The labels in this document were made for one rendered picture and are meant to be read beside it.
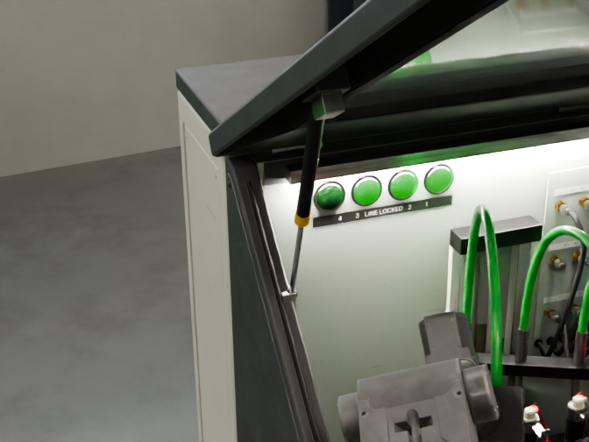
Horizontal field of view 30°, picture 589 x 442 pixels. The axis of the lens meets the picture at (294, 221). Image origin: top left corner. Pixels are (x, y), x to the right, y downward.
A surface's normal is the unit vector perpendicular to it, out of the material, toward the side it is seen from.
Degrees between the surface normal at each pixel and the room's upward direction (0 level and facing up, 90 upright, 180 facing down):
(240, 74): 0
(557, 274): 90
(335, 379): 90
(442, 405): 23
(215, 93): 0
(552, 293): 90
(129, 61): 90
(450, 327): 41
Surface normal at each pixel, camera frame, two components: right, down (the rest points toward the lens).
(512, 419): -0.41, -0.30
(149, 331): -0.01, -0.90
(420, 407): -0.29, -0.71
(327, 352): 0.33, 0.40
